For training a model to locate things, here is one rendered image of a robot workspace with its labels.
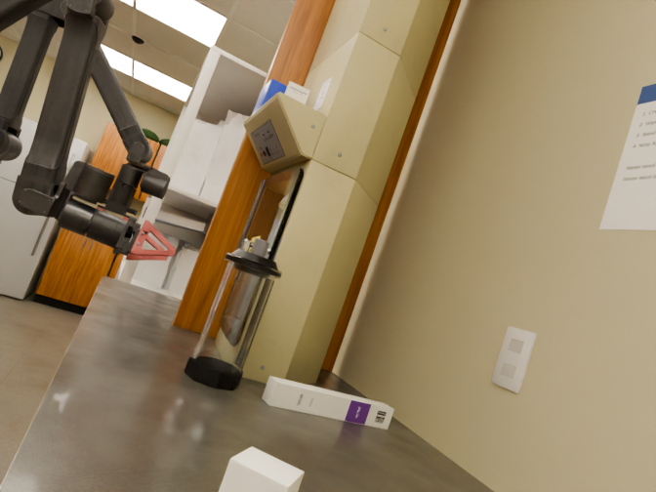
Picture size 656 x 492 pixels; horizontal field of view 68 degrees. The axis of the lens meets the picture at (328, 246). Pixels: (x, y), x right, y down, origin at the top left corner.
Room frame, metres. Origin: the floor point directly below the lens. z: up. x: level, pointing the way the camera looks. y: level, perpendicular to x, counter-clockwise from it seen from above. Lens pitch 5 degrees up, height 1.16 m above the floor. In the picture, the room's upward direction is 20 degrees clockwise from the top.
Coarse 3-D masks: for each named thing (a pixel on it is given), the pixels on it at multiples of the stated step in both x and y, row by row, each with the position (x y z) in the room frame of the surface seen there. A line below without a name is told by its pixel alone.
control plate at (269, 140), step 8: (264, 128) 1.11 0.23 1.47; (272, 128) 1.06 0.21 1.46; (256, 136) 1.19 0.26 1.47; (272, 136) 1.08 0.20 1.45; (256, 144) 1.23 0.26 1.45; (264, 144) 1.17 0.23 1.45; (272, 144) 1.11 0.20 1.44; (280, 144) 1.07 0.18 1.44; (272, 152) 1.14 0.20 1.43; (280, 152) 1.09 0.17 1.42; (264, 160) 1.23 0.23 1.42; (272, 160) 1.17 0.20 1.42
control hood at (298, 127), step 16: (288, 96) 0.96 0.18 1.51; (256, 112) 1.12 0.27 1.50; (272, 112) 1.02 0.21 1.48; (288, 112) 0.97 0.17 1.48; (304, 112) 0.98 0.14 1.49; (320, 112) 0.99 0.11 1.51; (256, 128) 1.17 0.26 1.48; (288, 128) 0.98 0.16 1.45; (304, 128) 0.98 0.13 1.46; (320, 128) 0.99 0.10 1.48; (288, 144) 1.03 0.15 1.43; (304, 144) 0.99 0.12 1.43; (288, 160) 1.08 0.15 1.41; (304, 160) 1.03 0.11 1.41
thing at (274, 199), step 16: (272, 176) 1.21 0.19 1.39; (288, 176) 1.07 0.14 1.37; (272, 192) 1.15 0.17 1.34; (288, 192) 1.02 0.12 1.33; (256, 208) 1.25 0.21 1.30; (272, 208) 1.10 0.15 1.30; (288, 208) 1.00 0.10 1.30; (256, 224) 1.19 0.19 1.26; (272, 224) 1.05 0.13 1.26; (272, 240) 1.01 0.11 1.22
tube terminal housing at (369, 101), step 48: (384, 48) 1.02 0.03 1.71; (336, 96) 1.00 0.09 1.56; (384, 96) 1.04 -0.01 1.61; (336, 144) 1.01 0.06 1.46; (384, 144) 1.12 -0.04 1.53; (336, 192) 1.02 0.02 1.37; (288, 240) 1.00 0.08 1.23; (336, 240) 1.05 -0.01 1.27; (288, 288) 1.01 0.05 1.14; (336, 288) 1.14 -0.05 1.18; (288, 336) 1.03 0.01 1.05
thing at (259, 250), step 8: (256, 240) 0.89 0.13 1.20; (264, 240) 0.89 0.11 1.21; (256, 248) 0.89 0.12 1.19; (264, 248) 0.89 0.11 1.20; (240, 256) 0.86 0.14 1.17; (248, 256) 0.86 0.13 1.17; (256, 256) 0.86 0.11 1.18; (264, 256) 0.90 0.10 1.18; (264, 264) 0.86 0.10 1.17; (272, 264) 0.88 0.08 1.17
